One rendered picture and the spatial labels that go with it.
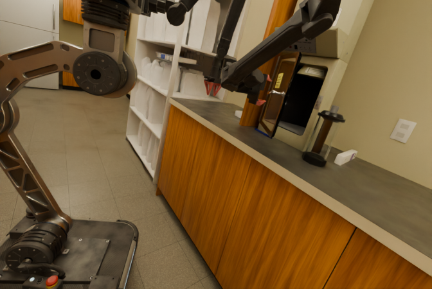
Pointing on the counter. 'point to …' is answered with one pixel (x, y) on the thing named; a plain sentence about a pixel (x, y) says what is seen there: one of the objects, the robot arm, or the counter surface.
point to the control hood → (328, 43)
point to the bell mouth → (317, 72)
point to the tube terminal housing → (327, 89)
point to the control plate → (304, 46)
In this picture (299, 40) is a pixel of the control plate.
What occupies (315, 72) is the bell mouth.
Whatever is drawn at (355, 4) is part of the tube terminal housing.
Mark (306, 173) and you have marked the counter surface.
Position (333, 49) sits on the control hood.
